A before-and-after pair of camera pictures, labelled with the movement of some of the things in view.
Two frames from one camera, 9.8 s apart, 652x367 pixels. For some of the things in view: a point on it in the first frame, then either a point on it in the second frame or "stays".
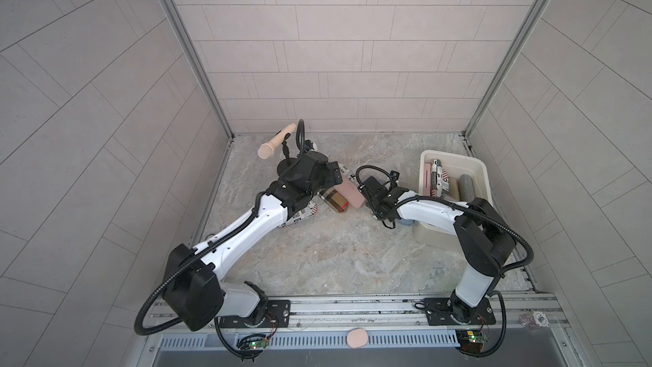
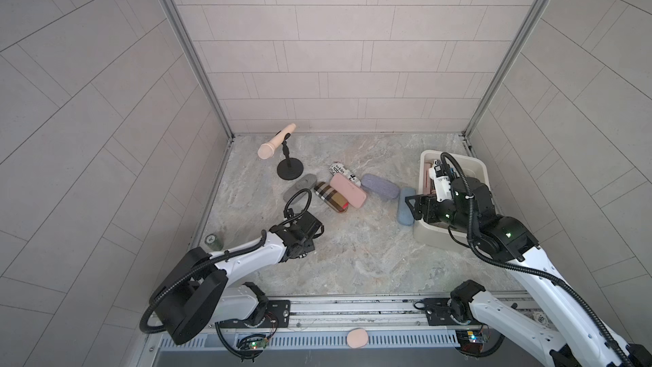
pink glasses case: [427, 169] stays
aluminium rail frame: [353, 315] stays
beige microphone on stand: [266, 150] stays
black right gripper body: [373, 206] → [445, 212]
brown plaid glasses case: [332, 196] stays
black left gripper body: [323, 180] → [306, 246]
